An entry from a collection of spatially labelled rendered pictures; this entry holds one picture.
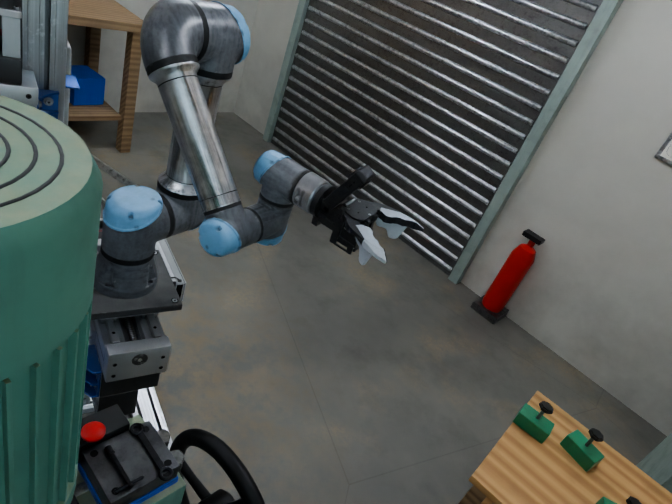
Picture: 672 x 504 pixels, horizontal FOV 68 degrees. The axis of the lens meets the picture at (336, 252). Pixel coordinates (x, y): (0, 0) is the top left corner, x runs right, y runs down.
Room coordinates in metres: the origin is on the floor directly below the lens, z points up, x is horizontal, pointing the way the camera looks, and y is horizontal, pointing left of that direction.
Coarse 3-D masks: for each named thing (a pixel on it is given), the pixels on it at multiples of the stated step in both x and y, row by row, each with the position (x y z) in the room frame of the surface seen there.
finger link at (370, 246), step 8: (360, 232) 0.80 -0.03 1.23; (368, 232) 0.80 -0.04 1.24; (368, 240) 0.78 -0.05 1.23; (376, 240) 0.79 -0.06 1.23; (360, 248) 0.80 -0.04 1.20; (368, 248) 0.77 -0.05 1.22; (376, 248) 0.77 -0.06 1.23; (360, 256) 0.79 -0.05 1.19; (368, 256) 0.77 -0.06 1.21; (376, 256) 0.76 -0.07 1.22; (384, 256) 0.76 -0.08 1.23
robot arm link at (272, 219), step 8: (264, 200) 0.90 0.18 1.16; (256, 208) 0.88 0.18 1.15; (264, 208) 0.89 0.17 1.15; (272, 208) 0.90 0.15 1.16; (280, 208) 0.90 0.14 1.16; (288, 208) 0.92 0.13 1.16; (264, 216) 0.87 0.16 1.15; (272, 216) 0.89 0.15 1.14; (280, 216) 0.91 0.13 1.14; (288, 216) 0.93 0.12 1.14; (264, 224) 0.86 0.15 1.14; (272, 224) 0.88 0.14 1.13; (280, 224) 0.91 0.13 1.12; (264, 232) 0.86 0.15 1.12; (272, 232) 0.89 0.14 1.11; (280, 232) 0.92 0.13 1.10; (264, 240) 0.90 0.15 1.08; (272, 240) 0.90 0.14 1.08; (280, 240) 0.93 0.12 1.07
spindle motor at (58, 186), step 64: (0, 128) 0.24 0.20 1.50; (64, 128) 0.26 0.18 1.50; (0, 192) 0.18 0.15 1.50; (64, 192) 0.20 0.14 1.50; (0, 256) 0.16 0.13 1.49; (64, 256) 0.19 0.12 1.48; (0, 320) 0.15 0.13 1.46; (64, 320) 0.19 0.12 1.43; (0, 384) 0.16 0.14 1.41; (64, 384) 0.20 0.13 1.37; (0, 448) 0.16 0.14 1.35; (64, 448) 0.20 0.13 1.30
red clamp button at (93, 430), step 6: (84, 426) 0.39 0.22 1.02; (90, 426) 0.40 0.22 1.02; (96, 426) 0.40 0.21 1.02; (102, 426) 0.40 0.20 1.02; (84, 432) 0.39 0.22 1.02; (90, 432) 0.39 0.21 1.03; (96, 432) 0.39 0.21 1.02; (102, 432) 0.40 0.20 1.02; (84, 438) 0.38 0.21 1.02; (90, 438) 0.38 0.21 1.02; (96, 438) 0.39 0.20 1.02
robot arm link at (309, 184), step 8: (304, 176) 0.90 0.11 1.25; (312, 176) 0.90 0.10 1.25; (304, 184) 0.88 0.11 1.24; (312, 184) 0.89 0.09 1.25; (320, 184) 0.89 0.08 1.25; (296, 192) 0.88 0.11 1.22; (304, 192) 0.88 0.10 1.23; (312, 192) 0.87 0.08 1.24; (296, 200) 0.87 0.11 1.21; (304, 200) 0.87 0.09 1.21; (304, 208) 0.88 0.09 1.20
